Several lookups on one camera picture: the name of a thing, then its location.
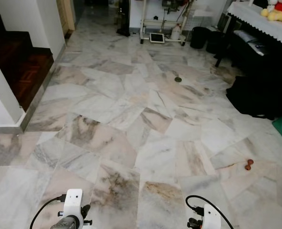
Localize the black bag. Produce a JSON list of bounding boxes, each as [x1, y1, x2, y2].
[[225, 75, 282, 120]]

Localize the dark wooden staircase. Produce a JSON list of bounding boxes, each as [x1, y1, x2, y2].
[[0, 13, 55, 113]]

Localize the black piano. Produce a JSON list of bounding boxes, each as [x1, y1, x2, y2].
[[215, 12, 282, 91]]

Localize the black waste bin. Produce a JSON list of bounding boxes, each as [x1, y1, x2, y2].
[[190, 26, 211, 50]]

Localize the white framed tablet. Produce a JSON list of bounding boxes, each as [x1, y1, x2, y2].
[[149, 32, 166, 44]]

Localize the black upright appliance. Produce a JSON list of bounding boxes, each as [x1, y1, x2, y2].
[[116, 0, 131, 37]]

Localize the white plastic jug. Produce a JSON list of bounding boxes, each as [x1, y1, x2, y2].
[[171, 25, 183, 42]]

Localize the white metal rack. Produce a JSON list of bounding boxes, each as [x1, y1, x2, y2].
[[139, 0, 190, 46]]

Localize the white lace cloth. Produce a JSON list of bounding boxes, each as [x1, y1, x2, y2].
[[227, 1, 282, 49]]

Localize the yellow red plush toy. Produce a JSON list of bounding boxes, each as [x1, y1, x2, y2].
[[261, 0, 282, 25]]

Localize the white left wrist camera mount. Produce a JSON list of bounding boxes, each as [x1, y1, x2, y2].
[[63, 189, 84, 219]]

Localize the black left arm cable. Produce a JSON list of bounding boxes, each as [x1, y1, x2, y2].
[[30, 194, 68, 229]]

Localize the wooden door frame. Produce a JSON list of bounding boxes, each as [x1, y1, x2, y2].
[[56, 0, 77, 35]]

